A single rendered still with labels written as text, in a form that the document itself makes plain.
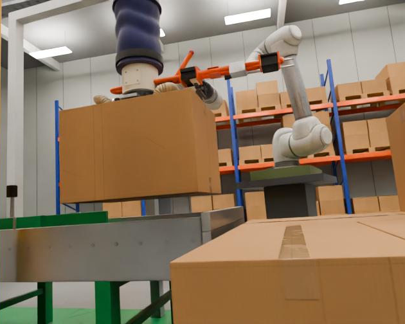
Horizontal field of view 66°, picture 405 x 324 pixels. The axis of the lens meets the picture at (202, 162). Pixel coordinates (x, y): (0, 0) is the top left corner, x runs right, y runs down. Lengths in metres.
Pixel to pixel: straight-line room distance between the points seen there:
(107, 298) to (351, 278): 0.84
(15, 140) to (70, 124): 2.89
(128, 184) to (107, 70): 10.85
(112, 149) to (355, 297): 1.02
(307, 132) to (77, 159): 1.21
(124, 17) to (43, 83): 11.72
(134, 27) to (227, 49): 9.46
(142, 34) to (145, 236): 0.91
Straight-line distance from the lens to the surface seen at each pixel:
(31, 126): 13.04
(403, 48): 11.49
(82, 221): 1.89
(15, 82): 4.52
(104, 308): 1.18
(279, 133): 2.01
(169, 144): 1.19
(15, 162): 4.26
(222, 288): 0.53
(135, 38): 1.52
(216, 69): 1.40
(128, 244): 1.09
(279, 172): 1.83
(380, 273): 0.52
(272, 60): 1.38
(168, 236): 1.03
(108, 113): 1.34
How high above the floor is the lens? 0.63
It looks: 8 degrees up
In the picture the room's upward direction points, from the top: 4 degrees counter-clockwise
